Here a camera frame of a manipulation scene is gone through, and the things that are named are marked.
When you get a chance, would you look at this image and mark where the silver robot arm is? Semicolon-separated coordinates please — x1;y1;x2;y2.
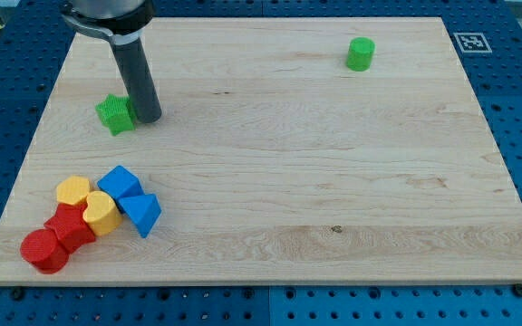
59;0;156;45

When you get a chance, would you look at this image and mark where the green star block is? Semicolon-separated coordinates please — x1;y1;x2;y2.
95;94;136;136

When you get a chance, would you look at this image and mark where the red star-shaped block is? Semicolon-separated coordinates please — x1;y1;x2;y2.
44;203;96;254

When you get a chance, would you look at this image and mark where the wooden board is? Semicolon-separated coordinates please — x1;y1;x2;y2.
0;17;522;286

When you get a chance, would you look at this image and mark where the blue triangle block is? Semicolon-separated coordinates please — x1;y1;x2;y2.
117;194;162;238

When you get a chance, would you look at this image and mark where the blue cube block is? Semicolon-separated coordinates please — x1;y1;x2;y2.
97;166;144;201

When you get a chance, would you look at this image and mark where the green cylinder block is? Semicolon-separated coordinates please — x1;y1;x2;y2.
345;37;375;72

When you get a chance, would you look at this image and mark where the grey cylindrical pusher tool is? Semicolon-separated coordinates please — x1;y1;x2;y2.
110;34;162;123

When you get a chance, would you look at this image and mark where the yellow heart block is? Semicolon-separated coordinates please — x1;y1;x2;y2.
82;191;123;236

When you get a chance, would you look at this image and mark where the yellow hexagon block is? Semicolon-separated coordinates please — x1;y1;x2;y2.
56;176;92;206

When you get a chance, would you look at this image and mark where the red cylinder block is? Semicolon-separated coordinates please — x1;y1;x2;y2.
20;229;70;274

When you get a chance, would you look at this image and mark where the white fiducial marker tag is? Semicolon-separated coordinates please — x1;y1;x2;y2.
453;32;492;53

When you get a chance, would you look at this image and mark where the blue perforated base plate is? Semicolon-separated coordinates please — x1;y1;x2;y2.
0;1;522;325

